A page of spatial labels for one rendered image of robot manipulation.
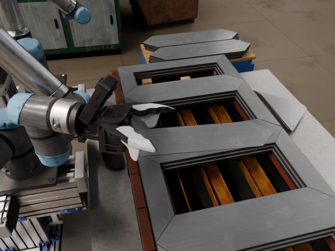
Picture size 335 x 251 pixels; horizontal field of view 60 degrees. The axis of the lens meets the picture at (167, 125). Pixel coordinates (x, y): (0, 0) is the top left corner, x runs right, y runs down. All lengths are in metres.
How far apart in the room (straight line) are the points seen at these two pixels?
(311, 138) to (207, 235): 0.89
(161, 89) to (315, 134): 0.89
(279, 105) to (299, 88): 1.74
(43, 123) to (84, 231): 1.32
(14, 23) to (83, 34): 2.35
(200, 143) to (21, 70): 0.87
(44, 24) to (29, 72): 3.03
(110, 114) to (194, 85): 1.20
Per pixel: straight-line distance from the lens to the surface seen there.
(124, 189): 1.46
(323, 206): 1.31
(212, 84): 1.79
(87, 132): 0.65
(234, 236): 1.13
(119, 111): 0.62
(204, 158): 1.35
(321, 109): 3.35
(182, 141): 1.39
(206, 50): 2.20
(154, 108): 0.64
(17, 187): 1.12
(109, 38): 3.84
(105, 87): 0.56
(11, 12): 1.51
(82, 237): 1.91
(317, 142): 1.74
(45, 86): 0.81
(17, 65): 0.81
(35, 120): 0.68
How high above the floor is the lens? 1.85
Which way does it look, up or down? 42 degrees down
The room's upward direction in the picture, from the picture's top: straight up
